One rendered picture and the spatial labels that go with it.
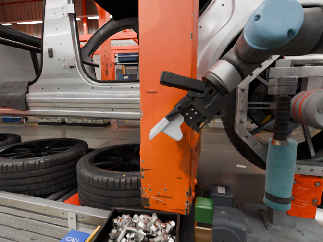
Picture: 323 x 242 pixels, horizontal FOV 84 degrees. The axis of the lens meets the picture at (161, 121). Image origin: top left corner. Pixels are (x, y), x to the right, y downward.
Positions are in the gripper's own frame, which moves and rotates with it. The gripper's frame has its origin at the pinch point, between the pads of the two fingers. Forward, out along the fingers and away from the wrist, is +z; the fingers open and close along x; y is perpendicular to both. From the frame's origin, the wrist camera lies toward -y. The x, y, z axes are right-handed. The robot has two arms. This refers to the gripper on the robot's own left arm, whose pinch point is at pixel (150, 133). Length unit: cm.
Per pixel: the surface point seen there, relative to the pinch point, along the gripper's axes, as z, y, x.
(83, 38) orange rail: 46, -441, 653
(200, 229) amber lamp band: 5.4, 22.9, -6.0
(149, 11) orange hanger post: -22.3, -25.5, 7.7
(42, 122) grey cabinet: 298, -242, 479
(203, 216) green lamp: 2.8, 21.0, -6.4
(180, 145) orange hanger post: -2.8, 9.1, 9.3
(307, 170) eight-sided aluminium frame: -32, 54, 30
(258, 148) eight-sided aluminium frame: -24, 36, 33
